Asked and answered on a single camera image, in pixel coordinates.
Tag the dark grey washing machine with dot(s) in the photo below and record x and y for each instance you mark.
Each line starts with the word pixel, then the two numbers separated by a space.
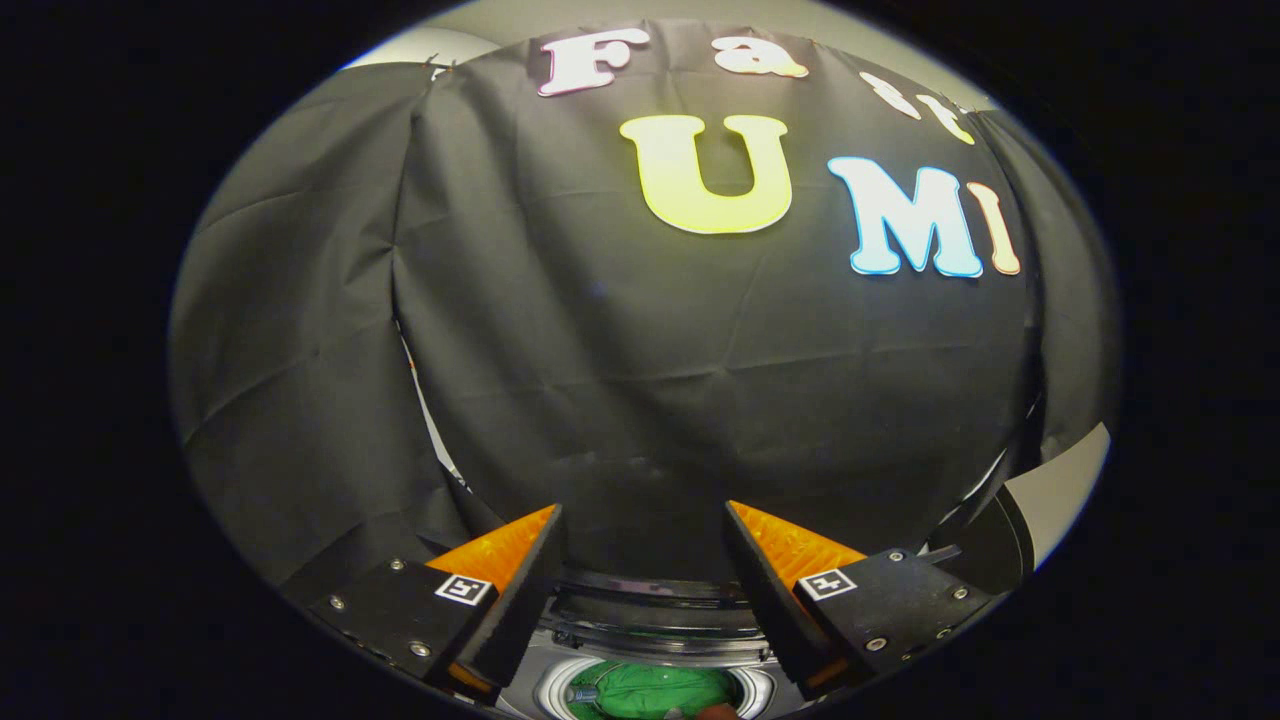
pixel 540 680

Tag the green polo shirt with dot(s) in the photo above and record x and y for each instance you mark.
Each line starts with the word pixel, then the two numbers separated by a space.
pixel 650 692

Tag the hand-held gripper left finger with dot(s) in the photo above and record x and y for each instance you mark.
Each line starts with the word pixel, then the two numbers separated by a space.
pixel 520 610

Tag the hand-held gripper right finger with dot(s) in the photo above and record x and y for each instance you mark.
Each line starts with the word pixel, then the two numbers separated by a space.
pixel 765 600

